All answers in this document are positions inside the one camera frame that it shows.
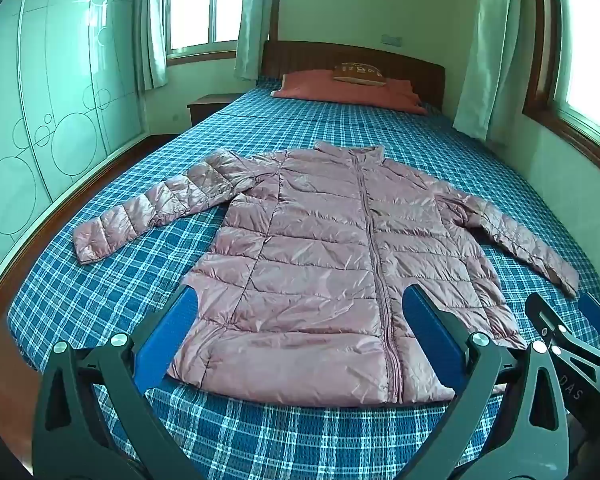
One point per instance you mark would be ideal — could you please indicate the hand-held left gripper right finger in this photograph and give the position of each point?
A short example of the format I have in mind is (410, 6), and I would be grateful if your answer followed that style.
(430, 332)

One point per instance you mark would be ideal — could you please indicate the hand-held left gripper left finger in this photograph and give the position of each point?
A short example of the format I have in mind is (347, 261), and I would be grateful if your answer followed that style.
(167, 332)

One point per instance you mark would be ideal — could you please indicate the pink puffer jacket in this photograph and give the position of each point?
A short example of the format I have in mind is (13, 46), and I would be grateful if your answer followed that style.
(320, 270)

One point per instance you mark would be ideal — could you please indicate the brown wooden nightstand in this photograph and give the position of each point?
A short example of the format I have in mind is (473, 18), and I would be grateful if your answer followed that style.
(207, 107)

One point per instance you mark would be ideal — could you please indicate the bed with blue plaid sheet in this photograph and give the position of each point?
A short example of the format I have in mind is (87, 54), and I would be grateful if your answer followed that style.
(290, 125)

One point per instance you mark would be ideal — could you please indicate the salmon pillow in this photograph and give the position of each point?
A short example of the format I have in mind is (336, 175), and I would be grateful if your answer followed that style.
(320, 89)

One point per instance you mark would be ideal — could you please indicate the wood-framed window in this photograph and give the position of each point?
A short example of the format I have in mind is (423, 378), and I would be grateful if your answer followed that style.
(585, 50)

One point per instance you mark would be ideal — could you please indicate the small brown patterned cushion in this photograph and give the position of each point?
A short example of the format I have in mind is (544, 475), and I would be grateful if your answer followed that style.
(360, 72)

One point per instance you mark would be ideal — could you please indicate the pale curtain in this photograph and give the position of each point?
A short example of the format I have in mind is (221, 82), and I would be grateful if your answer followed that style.
(490, 50)
(255, 15)
(152, 25)

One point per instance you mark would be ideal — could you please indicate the brown wooden headboard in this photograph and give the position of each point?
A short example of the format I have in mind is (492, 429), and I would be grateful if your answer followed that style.
(305, 55)

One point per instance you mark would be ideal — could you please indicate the window beside wardrobe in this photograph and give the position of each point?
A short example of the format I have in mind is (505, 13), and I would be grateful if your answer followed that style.
(205, 5)

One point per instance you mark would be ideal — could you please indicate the wall outlet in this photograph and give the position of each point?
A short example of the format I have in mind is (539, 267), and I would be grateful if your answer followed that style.
(392, 40)

